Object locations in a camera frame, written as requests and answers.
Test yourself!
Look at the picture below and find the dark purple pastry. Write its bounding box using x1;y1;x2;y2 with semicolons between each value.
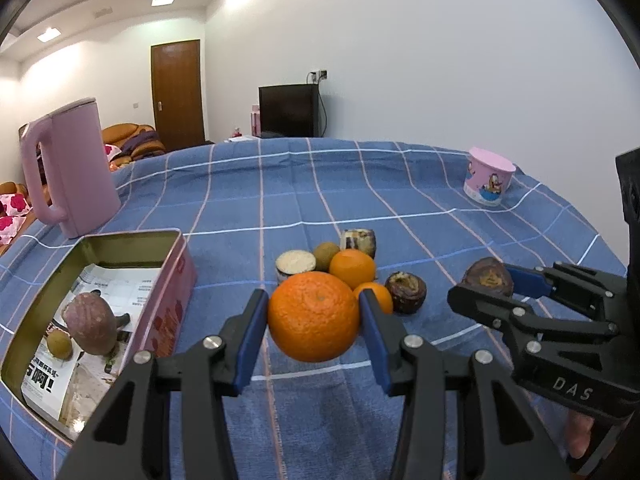
461;257;514;297

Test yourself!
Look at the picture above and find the brown chocolate muffin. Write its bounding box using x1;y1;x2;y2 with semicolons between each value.
385;271;427;315

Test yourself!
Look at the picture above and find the small orange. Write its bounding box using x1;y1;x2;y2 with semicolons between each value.
354;282;394;314

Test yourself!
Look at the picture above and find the purple round turnip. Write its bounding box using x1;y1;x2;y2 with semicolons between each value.
62;292;130;356

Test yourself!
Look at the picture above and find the small brown kiwi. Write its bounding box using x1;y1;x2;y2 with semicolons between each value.
47;328;74;361

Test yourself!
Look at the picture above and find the large orange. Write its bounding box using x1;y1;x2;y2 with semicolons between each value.
267;271;360;363

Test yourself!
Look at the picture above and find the person's right hand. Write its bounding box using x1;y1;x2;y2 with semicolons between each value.
565;411;594;460

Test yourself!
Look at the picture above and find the printed paper in tin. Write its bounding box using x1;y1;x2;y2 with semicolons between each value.
21;263;160;440

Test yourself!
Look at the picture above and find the pink cartoon mug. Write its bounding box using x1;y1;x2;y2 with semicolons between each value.
463;146;516;207

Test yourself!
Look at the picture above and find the pink tin box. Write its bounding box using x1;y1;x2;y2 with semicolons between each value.
1;230;196;441

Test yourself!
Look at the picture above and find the orange near jar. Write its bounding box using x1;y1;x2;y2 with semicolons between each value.
329;249;376;289

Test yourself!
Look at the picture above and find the purple swirl cake roll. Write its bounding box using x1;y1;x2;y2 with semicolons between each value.
340;228;376;259

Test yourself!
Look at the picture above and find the layered dessert jar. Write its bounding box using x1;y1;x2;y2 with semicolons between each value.
274;249;317;283

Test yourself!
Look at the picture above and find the blue plaid tablecloth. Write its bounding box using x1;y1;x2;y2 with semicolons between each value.
0;136;629;480

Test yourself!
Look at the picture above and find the pink electric kettle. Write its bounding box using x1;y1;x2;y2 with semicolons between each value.
20;98;120;238

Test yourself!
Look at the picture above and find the brown leather armchair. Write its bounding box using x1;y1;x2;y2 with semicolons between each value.
102;122;166;171

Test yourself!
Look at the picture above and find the black television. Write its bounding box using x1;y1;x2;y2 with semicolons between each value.
258;84;320;138

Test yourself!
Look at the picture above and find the pink bottle by television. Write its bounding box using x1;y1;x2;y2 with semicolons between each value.
250;104;262;136

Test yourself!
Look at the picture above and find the brown wooden door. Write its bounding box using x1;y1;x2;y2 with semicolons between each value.
151;40;205;152

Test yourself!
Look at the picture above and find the wall power outlet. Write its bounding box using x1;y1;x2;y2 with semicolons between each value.
309;70;328;84

